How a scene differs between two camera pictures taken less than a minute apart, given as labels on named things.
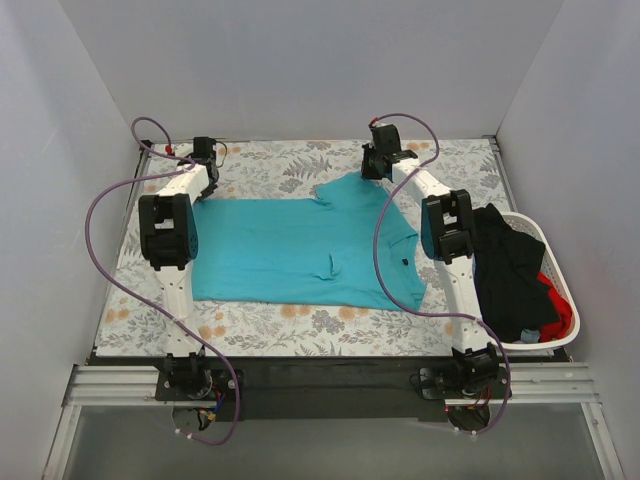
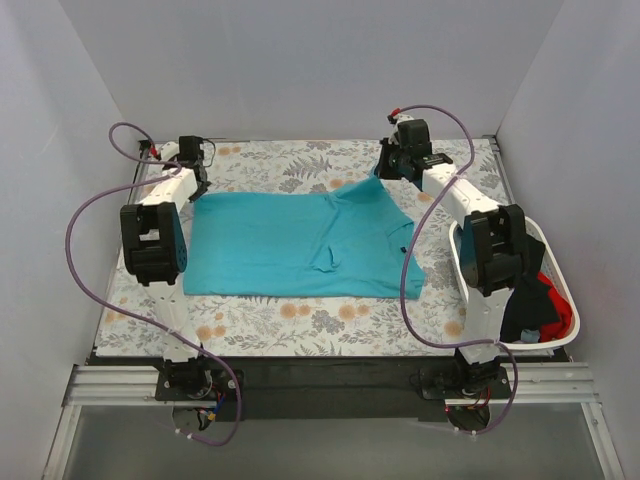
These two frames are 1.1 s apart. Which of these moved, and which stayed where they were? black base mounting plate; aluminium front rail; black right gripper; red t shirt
Moved: black right gripper
Stayed: black base mounting plate; red t shirt; aluminium front rail
